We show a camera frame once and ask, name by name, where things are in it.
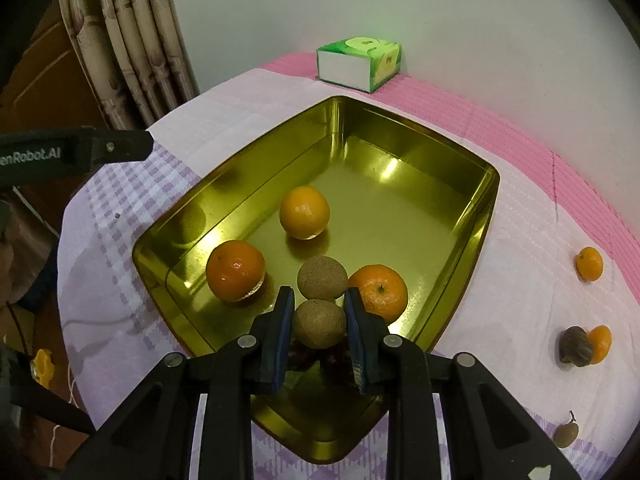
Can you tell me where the brown round fruit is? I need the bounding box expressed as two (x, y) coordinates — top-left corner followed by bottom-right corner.
(293, 299), (346, 350)
(297, 255), (348, 301)

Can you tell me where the dark mangosteen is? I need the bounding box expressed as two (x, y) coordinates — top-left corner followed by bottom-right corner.
(558, 326), (594, 367)

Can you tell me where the small brown longan with stem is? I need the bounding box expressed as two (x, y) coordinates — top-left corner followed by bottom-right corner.
(552, 411), (579, 448)

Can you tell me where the small orange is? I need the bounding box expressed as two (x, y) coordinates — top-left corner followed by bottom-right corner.
(587, 325), (612, 364)
(575, 247), (604, 282)

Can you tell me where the orange mandarin right in tin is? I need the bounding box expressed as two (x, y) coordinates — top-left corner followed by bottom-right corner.
(348, 264), (408, 325)

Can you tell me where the orange mandarin in tin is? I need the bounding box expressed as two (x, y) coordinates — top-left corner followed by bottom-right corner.
(348, 264), (408, 325)
(206, 240), (266, 302)
(279, 185), (331, 240)

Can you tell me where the brown round fruit in tin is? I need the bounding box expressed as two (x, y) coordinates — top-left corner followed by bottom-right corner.
(297, 255), (348, 301)

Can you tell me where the yellow object on floor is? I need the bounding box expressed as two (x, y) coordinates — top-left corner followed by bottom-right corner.
(30, 349), (55, 389)

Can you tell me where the gold metal toffee tin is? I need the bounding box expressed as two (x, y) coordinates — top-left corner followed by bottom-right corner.
(131, 94), (501, 465)

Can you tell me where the orange mandarin upper in tin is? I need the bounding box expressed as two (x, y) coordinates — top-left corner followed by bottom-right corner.
(279, 185), (331, 240)

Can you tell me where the bamboo pattern curtain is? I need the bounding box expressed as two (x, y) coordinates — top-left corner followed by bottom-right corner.
(58, 0), (198, 130)

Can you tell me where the orange mandarin lower in tin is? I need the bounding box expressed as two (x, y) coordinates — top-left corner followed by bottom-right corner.
(206, 240), (266, 302)

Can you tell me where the pink purple checked tablecloth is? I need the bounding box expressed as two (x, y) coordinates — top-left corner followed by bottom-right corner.
(58, 53), (639, 479)

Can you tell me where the green white tissue box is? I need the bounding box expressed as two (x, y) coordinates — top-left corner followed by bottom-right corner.
(316, 36), (402, 93)

